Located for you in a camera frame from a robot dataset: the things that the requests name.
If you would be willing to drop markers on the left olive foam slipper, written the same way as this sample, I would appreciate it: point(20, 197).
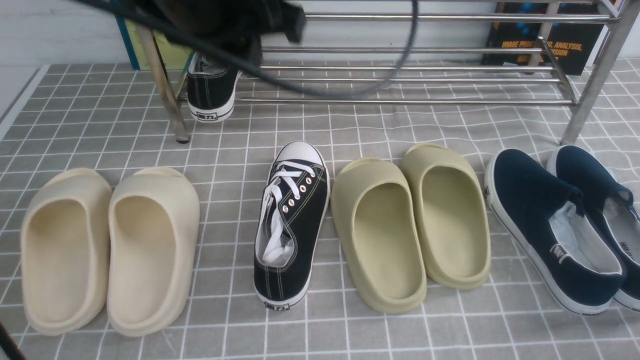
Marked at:
point(373, 215)

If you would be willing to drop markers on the grey checked tablecloth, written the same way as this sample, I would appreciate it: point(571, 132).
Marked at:
point(109, 118)

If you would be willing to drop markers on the olive foam slipper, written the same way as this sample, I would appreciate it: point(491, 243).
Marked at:
point(450, 214)
point(373, 215)

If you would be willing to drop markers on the teal and yellow book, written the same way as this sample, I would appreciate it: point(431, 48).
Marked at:
point(174, 56)

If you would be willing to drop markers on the navy slip-on shoe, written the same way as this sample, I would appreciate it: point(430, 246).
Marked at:
point(610, 208)
point(548, 219)

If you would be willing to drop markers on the left navy slip-on shoe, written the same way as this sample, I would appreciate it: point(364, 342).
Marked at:
point(548, 219)

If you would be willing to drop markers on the cream foam slipper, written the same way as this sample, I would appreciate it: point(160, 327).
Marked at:
point(65, 245)
point(154, 217)

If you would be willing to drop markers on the right cream foam slipper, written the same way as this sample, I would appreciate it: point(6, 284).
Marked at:
point(154, 217)

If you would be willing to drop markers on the black canvas sneaker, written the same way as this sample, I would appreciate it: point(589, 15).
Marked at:
point(293, 207)
point(211, 89)

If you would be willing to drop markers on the silver metal shoe rack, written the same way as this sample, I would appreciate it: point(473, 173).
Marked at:
point(619, 21)

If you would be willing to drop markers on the right navy slip-on shoe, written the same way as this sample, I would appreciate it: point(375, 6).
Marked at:
point(610, 208)

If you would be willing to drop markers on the left cream foam slipper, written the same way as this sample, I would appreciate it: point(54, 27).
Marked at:
point(65, 245)

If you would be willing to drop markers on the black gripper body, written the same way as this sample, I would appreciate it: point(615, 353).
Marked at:
point(235, 26)

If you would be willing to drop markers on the right olive foam slipper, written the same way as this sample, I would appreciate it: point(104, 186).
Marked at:
point(450, 214)

